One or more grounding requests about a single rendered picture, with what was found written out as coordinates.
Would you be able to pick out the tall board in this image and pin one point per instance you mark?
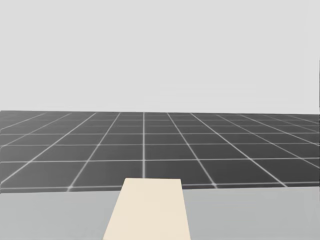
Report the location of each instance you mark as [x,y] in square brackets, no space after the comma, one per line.
[150,210]

